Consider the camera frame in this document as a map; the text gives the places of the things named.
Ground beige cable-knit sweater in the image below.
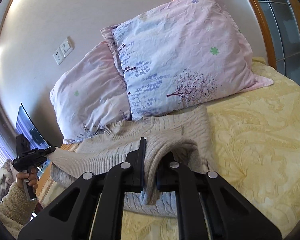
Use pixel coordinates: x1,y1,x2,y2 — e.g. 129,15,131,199
48,105,217,217

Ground person's left hand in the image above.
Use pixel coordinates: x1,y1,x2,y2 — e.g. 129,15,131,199
16,168,38,192

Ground dark flat monitor screen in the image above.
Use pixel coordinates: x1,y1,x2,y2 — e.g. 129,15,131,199
13,103,51,172

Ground yellow patterned bedspread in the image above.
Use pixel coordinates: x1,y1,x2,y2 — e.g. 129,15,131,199
120,56,300,240

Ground pink floral pillow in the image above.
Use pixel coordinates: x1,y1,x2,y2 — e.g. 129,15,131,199
101,0,273,120
50,42,130,144

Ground frosted glass sliding door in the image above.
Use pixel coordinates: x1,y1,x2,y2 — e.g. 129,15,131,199
258,0,300,85

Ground white wall switch socket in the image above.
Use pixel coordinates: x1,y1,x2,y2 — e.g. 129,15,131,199
53,36,75,66

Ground wooden headboard frame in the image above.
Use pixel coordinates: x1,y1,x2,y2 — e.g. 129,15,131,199
223,0,276,68

